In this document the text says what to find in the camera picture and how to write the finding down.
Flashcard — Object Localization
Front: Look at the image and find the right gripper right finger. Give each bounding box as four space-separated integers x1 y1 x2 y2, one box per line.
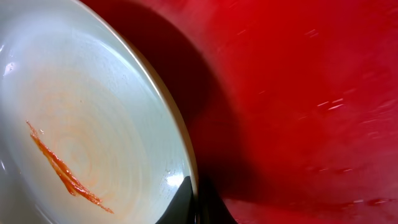
198 179 237 224

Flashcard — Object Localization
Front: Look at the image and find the red plastic tray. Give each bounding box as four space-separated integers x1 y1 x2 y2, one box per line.
87 0 397 223

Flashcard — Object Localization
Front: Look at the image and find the white plate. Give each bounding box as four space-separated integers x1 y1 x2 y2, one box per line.
1 1 197 223

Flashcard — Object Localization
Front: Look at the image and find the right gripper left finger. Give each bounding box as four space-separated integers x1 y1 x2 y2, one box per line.
155 176 196 224

